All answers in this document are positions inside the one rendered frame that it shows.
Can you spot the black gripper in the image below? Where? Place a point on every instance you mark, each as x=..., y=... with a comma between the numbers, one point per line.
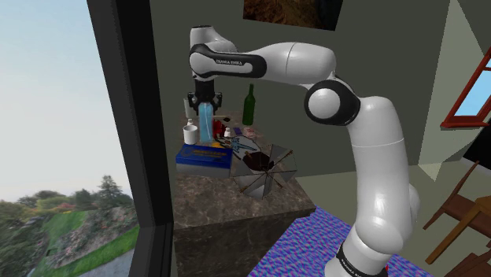
x=204, y=90

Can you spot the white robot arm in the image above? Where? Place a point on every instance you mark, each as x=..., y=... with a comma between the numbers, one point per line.
x=376, y=161

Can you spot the blue transparent bottle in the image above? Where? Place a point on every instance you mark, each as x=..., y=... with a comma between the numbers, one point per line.
x=205, y=122

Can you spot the small white bottle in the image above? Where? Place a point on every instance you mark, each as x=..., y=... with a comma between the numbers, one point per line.
x=190, y=122

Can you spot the red object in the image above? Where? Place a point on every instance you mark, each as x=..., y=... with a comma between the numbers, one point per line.
x=218, y=127

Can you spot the white mug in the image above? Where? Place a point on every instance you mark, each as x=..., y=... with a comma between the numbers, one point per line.
x=190, y=135

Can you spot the small white shaker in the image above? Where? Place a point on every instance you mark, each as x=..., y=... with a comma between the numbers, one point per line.
x=227, y=132

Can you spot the green glass bottle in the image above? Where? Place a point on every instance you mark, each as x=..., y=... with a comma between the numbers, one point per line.
x=248, y=109

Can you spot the purple small object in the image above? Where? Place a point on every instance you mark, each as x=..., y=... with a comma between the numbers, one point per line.
x=238, y=131

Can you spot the pink small object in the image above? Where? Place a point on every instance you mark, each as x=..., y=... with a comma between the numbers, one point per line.
x=250, y=132

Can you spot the blue white toy plane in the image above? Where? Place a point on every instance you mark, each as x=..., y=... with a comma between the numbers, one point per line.
x=239, y=145

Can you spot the blue box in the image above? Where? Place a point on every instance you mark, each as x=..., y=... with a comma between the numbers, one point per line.
x=205, y=158

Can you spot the grey open umbrella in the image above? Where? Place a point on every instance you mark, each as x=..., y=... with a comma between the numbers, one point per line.
x=280, y=168

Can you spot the large black framed window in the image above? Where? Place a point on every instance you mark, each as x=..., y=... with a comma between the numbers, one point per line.
x=57, y=134

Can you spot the purple patterned robot stand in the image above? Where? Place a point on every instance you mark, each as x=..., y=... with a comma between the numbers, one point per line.
x=303, y=245

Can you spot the red framed window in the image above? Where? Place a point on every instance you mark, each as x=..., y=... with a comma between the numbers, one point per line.
x=466, y=96

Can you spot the wooden chair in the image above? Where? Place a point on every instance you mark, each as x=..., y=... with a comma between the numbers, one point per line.
x=456, y=205

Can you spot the black television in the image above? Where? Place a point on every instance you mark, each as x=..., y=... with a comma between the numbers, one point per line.
x=479, y=147

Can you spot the wooden table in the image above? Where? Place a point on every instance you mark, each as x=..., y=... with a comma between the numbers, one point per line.
x=470, y=220

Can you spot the brown wall picture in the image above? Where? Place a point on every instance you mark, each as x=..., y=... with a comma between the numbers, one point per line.
x=287, y=11

